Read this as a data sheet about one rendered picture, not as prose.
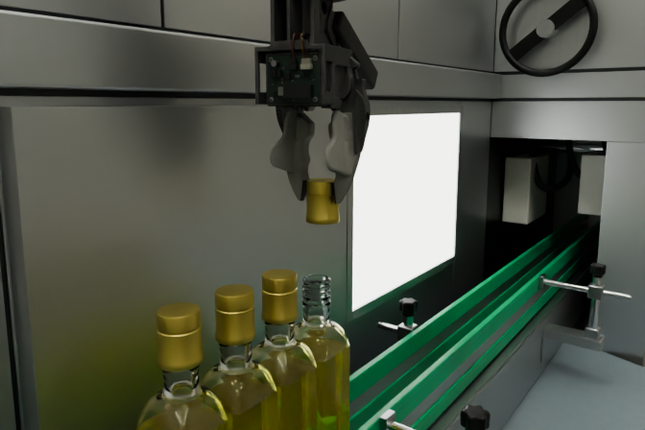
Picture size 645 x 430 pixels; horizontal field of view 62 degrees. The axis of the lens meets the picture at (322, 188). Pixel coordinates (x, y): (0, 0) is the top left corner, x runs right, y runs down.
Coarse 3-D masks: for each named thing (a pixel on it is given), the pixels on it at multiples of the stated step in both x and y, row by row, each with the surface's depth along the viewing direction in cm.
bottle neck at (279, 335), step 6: (270, 324) 51; (276, 324) 51; (282, 324) 51; (288, 324) 51; (294, 324) 52; (270, 330) 51; (276, 330) 51; (282, 330) 51; (288, 330) 51; (294, 330) 52; (270, 336) 51; (276, 336) 51; (282, 336) 51; (288, 336) 51; (294, 336) 52; (270, 342) 51; (276, 342) 51; (282, 342) 51; (288, 342) 51; (294, 342) 52
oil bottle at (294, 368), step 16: (256, 352) 51; (272, 352) 51; (288, 352) 51; (304, 352) 52; (272, 368) 50; (288, 368) 50; (304, 368) 51; (288, 384) 49; (304, 384) 52; (288, 400) 50; (304, 400) 52; (288, 416) 50; (304, 416) 52
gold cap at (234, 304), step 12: (228, 288) 47; (240, 288) 47; (252, 288) 47; (216, 300) 46; (228, 300) 45; (240, 300) 45; (252, 300) 47; (216, 312) 46; (228, 312) 45; (240, 312) 46; (252, 312) 47; (216, 324) 46; (228, 324) 46; (240, 324) 46; (252, 324) 47; (216, 336) 46; (228, 336) 46; (240, 336) 46; (252, 336) 47
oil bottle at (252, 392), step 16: (256, 368) 48; (208, 384) 46; (224, 384) 46; (240, 384) 46; (256, 384) 46; (272, 384) 48; (224, 400) 45; (240, 400) 45; (256, 400) 46; (272, 400) 48; (240, 416) 45; (256, 416) 46; (272, 416) 48
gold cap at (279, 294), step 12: (264, 276) 50; (276, 276) 50; (288, 276) 50; (264, 288) 50; (276, 288) 50; (288, 288) 50; (264, 300) 51; (276, 300) 50; (288, 300) 50; (264, 312) 51; (276, 312) 50; (288, 312) 50
